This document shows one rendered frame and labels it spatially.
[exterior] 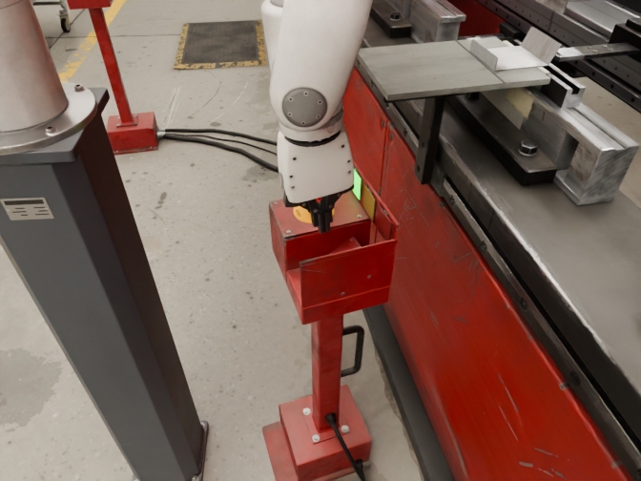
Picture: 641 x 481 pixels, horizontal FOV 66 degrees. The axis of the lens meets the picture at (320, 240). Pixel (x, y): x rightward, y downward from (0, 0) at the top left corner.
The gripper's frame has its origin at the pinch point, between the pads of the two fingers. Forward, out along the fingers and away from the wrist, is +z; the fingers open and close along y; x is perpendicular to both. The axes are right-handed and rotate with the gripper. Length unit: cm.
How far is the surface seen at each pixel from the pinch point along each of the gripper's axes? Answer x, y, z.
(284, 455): -5, 16, 83
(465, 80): -6.1, -26.5, -13.2
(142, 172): -157, 43, 81
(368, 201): -5.1, -9.8, 4.1
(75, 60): -309, 76, 78
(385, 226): 1.8, -9.8, 4.0
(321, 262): 4.7, 2.0, 4.7
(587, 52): -9, -51, -12
